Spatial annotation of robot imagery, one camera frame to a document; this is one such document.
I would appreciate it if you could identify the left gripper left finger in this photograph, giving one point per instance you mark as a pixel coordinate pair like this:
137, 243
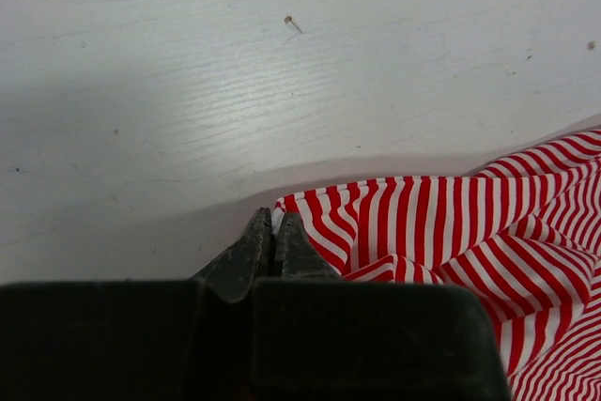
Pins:
231, 274

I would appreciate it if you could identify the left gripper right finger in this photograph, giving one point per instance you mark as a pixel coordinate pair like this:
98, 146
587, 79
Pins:
295, 258

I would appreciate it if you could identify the red striped tank top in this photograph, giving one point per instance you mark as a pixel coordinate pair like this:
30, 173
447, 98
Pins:
522, 234

